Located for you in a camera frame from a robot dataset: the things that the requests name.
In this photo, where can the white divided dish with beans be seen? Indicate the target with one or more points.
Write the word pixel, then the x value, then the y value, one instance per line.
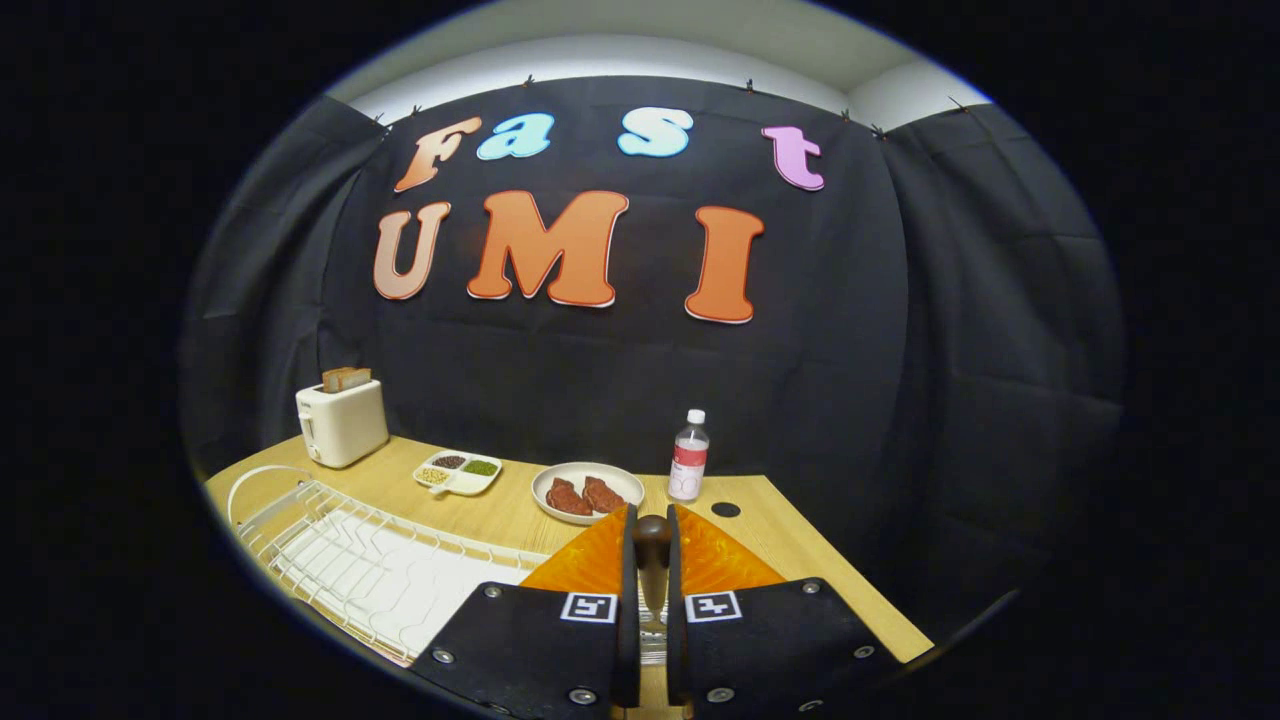
pixel 465 486

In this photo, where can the white drain tray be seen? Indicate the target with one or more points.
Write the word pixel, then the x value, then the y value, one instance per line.
pixel 400 590

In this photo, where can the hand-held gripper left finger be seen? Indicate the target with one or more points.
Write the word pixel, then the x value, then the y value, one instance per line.
pixel 629 600

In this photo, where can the red meat piece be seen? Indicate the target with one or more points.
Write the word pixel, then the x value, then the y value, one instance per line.
pixel 568 497
pixel 604 494

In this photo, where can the white toaster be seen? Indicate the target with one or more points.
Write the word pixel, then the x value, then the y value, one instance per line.
pixel 345 425

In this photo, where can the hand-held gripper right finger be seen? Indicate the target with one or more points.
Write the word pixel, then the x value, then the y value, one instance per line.
pixel 675 620

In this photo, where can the clear bottle with red label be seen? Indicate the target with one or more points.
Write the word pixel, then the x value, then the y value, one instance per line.
pixel 688 465

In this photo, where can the white plate with meat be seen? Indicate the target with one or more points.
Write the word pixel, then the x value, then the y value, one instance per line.
pixel 590 469

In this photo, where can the black backdrop cloth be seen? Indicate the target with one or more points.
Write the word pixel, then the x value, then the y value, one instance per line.
pixel 850 350

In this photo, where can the brown toast slice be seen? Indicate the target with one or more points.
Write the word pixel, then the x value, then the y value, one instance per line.
pixel 347 380

